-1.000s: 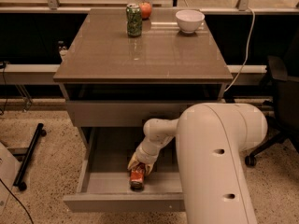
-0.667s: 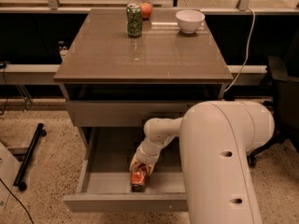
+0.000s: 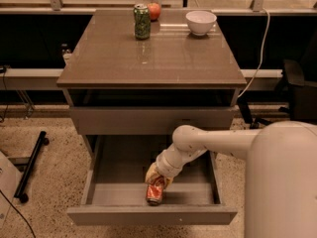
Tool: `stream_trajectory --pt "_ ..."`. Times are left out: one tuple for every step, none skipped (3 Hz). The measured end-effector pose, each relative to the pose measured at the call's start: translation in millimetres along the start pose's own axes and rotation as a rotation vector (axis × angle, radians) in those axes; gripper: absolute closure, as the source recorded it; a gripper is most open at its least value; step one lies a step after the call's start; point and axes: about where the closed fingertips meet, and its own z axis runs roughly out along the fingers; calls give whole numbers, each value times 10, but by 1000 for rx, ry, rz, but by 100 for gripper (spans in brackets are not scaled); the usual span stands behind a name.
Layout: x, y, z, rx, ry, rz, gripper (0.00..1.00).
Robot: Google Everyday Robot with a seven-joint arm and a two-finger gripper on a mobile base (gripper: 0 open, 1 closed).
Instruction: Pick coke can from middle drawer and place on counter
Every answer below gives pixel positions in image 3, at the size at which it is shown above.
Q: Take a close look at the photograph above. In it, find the white panel at left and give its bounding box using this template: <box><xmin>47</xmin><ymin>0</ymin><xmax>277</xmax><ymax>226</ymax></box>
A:
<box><xmin>0</xmin><ymin>151</ymin><xmax>21</xmax><ymax>228</ymax></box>

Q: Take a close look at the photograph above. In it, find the white cable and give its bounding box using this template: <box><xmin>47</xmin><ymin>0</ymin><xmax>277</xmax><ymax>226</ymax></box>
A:
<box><xmin>237</xmin><ymin>9</ymin><xmax>271</xmax><ymax>99</ymax></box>

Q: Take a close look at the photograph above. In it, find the grey drawer cabinet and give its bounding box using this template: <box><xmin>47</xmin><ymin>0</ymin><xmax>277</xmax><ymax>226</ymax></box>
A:
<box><xmin>57</xmin><ymin>9</ymin><xmax>246</xmax><ymax>155</ymax></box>

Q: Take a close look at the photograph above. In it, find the green soda can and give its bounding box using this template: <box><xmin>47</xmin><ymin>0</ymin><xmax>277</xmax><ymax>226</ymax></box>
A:
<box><xmin>134</xmin><ymin>4</ymin><xmax>151</xmax><ymax>40</ymax></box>

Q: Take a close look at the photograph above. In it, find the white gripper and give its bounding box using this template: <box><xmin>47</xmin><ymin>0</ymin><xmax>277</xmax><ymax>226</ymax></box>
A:
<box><xmin>145</xmin><ymin>151</ymin><xmax>183</xmax><ymax>188</ymax></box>

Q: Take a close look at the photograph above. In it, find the black floor cable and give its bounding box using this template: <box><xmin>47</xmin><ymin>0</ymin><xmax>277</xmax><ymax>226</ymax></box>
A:
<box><xmin>0</xmin><ymin>189</ymin><xmax>37</xmax><ymax>238</ymax></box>

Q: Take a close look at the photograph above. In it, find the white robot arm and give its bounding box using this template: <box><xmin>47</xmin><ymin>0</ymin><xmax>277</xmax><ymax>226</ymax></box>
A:
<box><xmin>145</xmin><ymin>121</ymin><xmax>317</xmax><ymax>238</ymax></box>

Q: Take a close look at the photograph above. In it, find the black office chair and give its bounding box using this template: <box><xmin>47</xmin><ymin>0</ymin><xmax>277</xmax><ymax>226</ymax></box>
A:
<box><xmin>237</xmin><ymin>33</ymin><xmax>317</xmax><ymax>131</ymax></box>

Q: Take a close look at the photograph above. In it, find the black wheeled stand leg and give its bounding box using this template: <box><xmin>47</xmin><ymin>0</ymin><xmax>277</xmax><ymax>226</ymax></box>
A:
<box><xmin>14</xmin><ymin>131</ymin><xmax>50</xmax><ymax>203</ymax></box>

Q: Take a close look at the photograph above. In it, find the open middle drawer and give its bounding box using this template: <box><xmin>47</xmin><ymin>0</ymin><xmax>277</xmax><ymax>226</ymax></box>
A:
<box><xmin>67</xmin><ymin>135</ymin><xmax>237</xmax><ymax>225</ymax></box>

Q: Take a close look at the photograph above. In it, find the red apple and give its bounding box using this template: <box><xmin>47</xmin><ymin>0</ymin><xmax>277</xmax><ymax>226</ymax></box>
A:
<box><xmin>148</xmin><ymin>2</ymin><xmax>160</xmax><ymax>21</ymax></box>

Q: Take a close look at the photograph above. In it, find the white bowl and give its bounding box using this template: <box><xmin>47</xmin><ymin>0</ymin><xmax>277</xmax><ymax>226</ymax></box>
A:
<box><xmin>185</xmin><ymin>11</ymin><xmax>217</xmax><ymax>36</ymax></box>

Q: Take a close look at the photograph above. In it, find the red coke can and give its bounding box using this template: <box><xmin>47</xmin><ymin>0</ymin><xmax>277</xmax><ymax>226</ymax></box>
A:
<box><xmin>146</xmin><ymin>177</ymin><xmax>164</xmax><ymax>206</ymax></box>

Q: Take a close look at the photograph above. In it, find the grey top drawer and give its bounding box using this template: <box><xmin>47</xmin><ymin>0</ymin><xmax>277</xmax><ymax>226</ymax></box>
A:
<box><xmin>69</xmin><ymin>107</ymin><xmax>235</xmax><ymax>135</ymax></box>

